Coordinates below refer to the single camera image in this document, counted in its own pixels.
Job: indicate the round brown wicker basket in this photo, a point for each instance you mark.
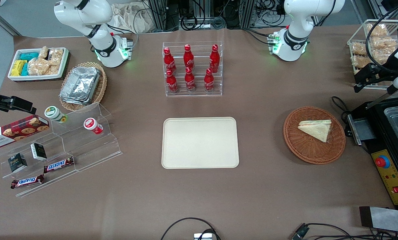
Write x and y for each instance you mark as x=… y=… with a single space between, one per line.
x=302 y=146

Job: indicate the red lidded yogurt cup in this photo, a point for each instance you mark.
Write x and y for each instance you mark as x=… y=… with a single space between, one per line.
x=92 y=125

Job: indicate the triangular sandwich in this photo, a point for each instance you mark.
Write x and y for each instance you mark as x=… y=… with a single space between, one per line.
x=319 y=130

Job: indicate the brown Snickers bar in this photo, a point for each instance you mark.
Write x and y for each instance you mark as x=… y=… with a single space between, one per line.
x=58 y=164
x=27 y=181

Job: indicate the red emergency stop button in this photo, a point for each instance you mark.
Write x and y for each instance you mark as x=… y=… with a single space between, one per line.
x=382 y=162

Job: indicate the clear bag of crackers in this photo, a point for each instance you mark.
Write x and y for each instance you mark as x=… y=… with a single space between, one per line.
x=55 y=70
x=43 y=52
x=38 y=66
x=56 y=56

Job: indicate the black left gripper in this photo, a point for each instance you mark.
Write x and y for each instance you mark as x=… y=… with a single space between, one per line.
x=381 y=70

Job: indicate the oval light wicker basket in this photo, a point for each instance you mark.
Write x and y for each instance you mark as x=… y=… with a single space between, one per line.
x=101 y=85

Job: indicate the aluminium profile frame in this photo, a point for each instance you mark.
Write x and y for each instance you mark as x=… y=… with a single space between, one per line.
x=160 y=13

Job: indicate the grey sheet black edge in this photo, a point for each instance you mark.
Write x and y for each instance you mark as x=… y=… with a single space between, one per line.
x=389 y=220

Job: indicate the green lidded yogurt cup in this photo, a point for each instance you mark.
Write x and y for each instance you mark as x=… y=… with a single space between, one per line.
x=53 y=113

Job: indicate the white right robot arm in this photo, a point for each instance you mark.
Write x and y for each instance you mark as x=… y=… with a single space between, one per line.
x=95 y=20

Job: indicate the silver connector block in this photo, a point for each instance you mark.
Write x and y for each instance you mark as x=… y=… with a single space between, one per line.
x=203 y=236

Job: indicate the beige plastic tray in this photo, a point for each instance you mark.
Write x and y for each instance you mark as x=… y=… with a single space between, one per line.
x=200 y=142

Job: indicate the black machine yellow panel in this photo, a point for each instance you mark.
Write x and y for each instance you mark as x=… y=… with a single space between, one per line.
x=390 y=186

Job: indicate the small black box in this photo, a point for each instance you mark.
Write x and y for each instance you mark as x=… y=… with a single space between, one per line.
x=38 y=151
x=17 y=162

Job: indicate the teal snack pack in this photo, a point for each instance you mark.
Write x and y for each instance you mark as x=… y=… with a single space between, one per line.
x=29 y=56
x=25 y=70

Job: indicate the yellow snack pack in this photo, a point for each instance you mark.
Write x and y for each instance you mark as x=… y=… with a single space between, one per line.
x=17 y=68

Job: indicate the aluminium foil container stack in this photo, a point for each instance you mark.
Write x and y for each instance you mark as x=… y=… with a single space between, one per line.
x=80 y=86

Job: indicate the clear acrylic stepped display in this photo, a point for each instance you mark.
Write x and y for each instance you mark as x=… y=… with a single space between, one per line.
x=92 y=150

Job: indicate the red tartan cookie box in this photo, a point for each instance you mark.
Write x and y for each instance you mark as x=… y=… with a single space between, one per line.
x=17 y=132

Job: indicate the wrapped bread pack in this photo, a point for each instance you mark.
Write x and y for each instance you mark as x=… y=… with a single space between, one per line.
x=359 y=61
x=384 y=42
x=382 y=56
x=359 y=48
x=377 y=30

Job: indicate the red cola bottle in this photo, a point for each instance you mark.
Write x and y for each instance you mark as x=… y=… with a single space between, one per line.
x=214 y=60
x=188 y=58
x=171 y=83
x=209 y=82
x=189 y=81
x=169 y=62

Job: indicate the clear acrylic bottle rack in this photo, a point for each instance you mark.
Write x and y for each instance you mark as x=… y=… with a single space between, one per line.
x=198 y=50

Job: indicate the beige cloth bag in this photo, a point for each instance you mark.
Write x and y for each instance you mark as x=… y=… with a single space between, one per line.
x=132 y=18

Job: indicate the white rectangular snack bin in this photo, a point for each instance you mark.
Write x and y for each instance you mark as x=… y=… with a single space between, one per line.
x=13 y=77

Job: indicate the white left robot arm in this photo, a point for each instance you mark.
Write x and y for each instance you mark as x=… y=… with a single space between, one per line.
x=294 y=36

